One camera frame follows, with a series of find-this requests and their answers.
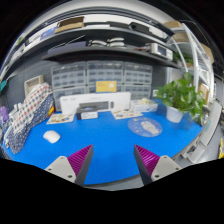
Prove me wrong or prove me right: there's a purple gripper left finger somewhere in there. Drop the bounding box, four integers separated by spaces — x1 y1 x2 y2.
46 145 93 186

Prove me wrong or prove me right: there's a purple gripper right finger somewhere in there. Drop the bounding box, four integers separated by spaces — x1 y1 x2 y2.
134 145 181 185

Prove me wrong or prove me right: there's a white computer mouse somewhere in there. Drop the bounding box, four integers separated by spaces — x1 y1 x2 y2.
43 130 60 144

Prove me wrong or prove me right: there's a blue desk mat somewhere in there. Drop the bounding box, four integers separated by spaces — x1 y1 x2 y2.
4 105 203 185

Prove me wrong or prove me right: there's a left illustrated card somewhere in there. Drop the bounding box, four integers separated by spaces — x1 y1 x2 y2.
48 114 74 124

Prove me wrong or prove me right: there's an illustrated card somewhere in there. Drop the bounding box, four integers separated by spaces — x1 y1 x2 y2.
48 114 74 124
112 110 142 120

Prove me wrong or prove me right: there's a small black box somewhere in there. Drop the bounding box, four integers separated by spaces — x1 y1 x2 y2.
76 106 98 120

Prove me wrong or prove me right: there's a right illustrated card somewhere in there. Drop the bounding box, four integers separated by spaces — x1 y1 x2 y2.
112 110 142 120

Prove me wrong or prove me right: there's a clear plastic container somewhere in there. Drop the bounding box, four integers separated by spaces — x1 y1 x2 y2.
130 98 158 112

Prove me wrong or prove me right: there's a white keyboard box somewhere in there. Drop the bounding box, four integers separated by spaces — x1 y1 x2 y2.
60 92 131 114

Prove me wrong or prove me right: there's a patterned fabric bag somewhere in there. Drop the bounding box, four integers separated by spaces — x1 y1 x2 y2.
7 82 54 154

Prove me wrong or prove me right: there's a green potted plant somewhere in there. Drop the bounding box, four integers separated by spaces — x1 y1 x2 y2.
156 72 205 123

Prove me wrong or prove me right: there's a yellow card box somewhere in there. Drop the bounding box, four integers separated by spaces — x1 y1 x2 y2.
96 81 117 93

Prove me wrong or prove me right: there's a left clear drawer cabinet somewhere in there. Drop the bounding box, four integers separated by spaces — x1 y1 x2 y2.
51 61 86 111

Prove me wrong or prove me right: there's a clear drawer cabinet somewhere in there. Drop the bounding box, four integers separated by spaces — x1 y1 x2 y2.
124 62 153 99
86 61 123 93
51 61 86 111

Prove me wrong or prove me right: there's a right clear drawer cabinet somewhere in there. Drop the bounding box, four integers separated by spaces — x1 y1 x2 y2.
124 62 153 99

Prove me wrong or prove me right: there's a white framed box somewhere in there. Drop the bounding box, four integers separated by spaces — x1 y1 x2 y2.
24 75 44 95

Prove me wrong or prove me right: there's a middle clear drawer cabinet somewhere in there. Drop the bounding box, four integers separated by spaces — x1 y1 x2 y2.
86 61 123 93

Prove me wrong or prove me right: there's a white device on shelf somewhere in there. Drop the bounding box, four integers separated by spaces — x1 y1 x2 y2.
150 43 173 60

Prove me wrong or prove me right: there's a brown cardboard box on shelf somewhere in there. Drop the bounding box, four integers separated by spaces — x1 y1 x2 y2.
54 16 84 34

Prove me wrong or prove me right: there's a dark wall shelf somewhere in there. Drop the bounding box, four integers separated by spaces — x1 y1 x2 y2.
42 28 178 68

